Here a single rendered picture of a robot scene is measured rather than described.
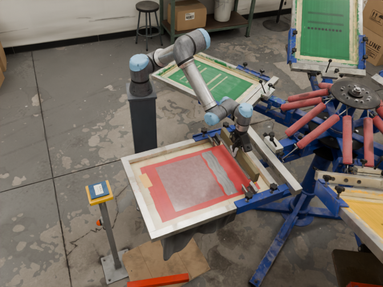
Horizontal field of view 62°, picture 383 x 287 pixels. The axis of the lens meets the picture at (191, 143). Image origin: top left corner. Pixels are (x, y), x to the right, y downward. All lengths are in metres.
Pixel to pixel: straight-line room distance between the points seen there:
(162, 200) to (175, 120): 2.05
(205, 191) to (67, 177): 1.77
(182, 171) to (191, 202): 0.23
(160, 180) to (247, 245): 1.19
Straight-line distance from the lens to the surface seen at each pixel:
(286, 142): 2.11
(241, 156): 1.85
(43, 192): 3.24
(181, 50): 1.66
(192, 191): 1.83
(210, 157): 2.01
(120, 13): 5.37
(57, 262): 2.81
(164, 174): 1.91
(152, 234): 1.64
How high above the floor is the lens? 2.42
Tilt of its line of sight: 44 degrees down
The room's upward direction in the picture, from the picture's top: 4 degrees clockwise
